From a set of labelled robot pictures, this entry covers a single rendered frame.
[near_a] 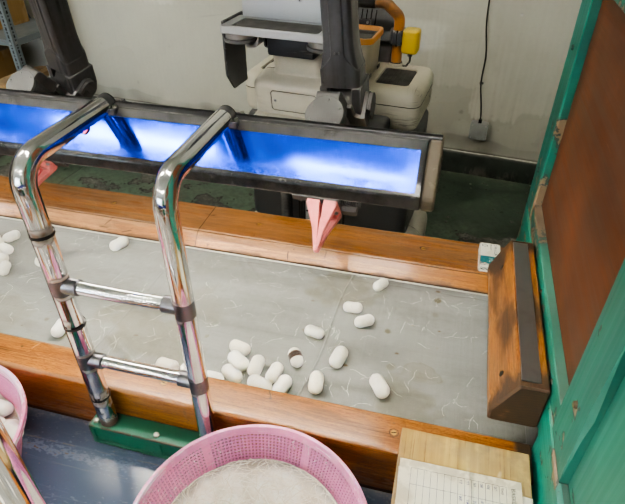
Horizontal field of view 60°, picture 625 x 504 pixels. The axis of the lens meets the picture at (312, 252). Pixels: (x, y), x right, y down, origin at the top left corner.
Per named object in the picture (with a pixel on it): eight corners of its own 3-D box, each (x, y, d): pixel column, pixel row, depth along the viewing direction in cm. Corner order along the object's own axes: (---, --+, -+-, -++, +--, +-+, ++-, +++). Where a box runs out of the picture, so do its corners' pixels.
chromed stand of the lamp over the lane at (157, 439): (157, 346, 92) (93, 85, 65) (270, 369, 88) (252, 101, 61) (94, 442, 77) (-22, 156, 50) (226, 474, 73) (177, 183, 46)
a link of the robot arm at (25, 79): (100, 86, 111) (70, 69, 113) (67, 54, 100) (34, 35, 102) (66, 134, 109) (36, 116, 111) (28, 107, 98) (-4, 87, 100)
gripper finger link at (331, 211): (327, 249, 79) (339, 188, 81) (281, 241, 81) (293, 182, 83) (333, 259, 86) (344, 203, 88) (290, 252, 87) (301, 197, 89)
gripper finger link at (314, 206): (344, 251, 79) (355, 190, 81) (296, 244, 80) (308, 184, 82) (348, 261, 85) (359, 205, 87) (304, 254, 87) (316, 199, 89)
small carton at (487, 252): (478, 250, 98) (480, 241, 97) (498, 253, 97) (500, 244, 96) (477, 270, 94) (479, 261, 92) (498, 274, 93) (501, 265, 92)
